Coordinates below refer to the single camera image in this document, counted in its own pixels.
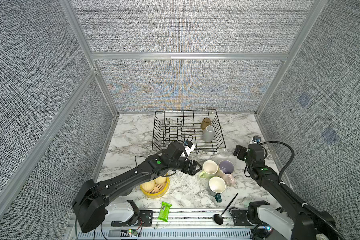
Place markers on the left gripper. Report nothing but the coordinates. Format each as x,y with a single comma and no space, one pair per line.
192,171

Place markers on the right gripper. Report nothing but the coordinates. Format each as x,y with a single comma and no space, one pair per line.
243,151

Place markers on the light green mug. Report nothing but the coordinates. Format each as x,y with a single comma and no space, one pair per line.
210,168

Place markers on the grey mug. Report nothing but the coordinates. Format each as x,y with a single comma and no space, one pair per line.
208,134

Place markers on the black wire dish rack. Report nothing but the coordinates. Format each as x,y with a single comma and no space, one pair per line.
182,125

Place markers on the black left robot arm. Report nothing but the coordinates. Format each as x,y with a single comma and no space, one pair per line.
92,199

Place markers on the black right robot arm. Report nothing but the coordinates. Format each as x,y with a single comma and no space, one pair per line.
301,221

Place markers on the pink iridescent mug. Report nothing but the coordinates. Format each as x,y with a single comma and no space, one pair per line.
225,171

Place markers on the dark green mug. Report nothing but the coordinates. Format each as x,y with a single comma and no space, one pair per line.
216,187

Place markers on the steamed bun right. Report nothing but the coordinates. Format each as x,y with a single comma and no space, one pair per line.
160,180

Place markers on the steamed bun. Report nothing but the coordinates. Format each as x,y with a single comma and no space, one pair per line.
160,180
148,186

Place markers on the steamed bun left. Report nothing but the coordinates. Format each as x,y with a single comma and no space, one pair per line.
148,186

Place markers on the black ladle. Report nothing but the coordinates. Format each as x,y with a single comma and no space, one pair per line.
218,218

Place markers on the green snack packet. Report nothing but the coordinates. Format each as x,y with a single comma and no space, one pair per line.
164,211

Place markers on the small circuit board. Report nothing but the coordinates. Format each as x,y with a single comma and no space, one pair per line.
266,232

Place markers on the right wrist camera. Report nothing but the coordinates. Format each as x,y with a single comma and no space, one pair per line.
256,140

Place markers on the aluminium front rail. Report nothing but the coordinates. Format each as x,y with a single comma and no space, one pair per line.
183,224

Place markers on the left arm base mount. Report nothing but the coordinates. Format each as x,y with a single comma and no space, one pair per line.
127,214

